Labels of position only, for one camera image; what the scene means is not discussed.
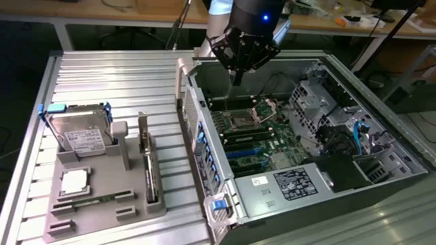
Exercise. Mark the silver CPU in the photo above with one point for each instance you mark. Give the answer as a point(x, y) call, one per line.
point(75, 181)

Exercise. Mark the blue expansion slot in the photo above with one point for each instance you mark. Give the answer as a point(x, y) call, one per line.
point(246, 152)

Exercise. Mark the black slanted stand pole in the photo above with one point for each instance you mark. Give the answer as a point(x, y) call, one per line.
point(397, 28)

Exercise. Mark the black plastic duct cover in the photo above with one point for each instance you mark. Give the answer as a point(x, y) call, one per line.
point(341, 173)

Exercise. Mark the grey chipset heatsink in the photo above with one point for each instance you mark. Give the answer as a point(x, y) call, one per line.
point(281, 160)

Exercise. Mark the black monitor base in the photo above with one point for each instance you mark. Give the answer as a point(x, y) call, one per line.
point(399, 3)

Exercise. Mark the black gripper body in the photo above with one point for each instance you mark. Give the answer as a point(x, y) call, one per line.
point(255, 15)

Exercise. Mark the graphics card with black cooler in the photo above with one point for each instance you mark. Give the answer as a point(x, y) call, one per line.
point(150, 176)

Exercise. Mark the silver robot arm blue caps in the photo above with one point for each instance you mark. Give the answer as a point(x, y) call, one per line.
point(218, 30)

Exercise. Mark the thin metal locking lever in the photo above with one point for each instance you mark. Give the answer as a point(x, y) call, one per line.
point(226, 102)

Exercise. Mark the open grey PC case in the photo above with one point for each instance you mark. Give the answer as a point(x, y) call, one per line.
point(218, 76)

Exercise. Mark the metal disk bay cage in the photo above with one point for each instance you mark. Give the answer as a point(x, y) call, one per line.
point(307, 102)

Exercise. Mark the dark equipment box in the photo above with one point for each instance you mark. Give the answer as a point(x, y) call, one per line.
point(415, 99)

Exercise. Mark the grey power supply unit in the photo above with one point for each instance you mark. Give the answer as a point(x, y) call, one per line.
point(253, 199)

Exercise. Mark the wooden desk white frame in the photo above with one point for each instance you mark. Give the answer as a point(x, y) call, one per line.
point(86, 15)
point(317, 25)

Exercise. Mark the hard disk in blue carrier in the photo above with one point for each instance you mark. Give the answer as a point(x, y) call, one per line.
point(82, 132)

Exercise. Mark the green motherboard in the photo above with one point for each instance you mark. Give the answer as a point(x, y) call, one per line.
point(283, 143)

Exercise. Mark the green RAM stick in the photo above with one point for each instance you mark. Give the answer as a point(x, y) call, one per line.
point(102, 197)

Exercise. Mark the metal socket cover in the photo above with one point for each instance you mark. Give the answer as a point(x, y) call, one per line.
point(265, 109)

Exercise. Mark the CPU socket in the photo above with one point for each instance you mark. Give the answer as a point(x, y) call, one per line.
point(243, 120)

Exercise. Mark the blue case release latch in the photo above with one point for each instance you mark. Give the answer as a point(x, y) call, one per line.
point(218, 205)

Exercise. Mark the grey plastic parts rack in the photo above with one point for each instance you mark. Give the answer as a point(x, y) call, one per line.
point(102, 183)

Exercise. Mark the black RAM stick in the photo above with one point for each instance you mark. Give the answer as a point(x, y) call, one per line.
point(249, 136)

